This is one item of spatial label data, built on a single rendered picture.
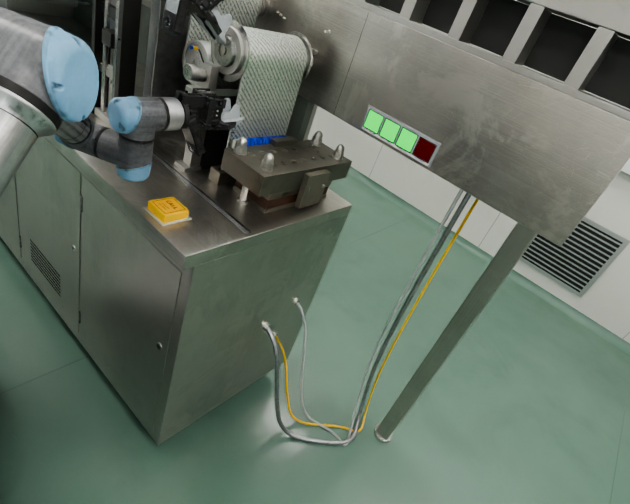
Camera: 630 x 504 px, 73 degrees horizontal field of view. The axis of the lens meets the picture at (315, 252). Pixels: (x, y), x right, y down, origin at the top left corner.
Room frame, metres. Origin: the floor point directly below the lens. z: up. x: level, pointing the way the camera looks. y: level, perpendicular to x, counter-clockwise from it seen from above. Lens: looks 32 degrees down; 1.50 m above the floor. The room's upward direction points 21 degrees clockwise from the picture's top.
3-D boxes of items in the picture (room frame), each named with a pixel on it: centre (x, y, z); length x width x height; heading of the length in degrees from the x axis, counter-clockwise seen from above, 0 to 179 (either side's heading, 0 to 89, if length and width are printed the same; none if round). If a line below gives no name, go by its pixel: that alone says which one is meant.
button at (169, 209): (0.86, 0.37, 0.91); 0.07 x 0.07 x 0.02; 61
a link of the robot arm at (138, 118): (0.87, 0.48, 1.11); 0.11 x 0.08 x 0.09; 151
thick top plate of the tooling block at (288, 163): (1.20, 0.16, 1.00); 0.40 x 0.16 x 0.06; 151
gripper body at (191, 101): (1.01, 0.40, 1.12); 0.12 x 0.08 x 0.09; 151
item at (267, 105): (1.22, 0.28, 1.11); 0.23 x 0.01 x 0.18; 151
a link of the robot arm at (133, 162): (0.88, 0.49, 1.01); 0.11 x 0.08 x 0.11; 91
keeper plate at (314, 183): (1.16, 0.07, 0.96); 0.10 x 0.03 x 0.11; 151
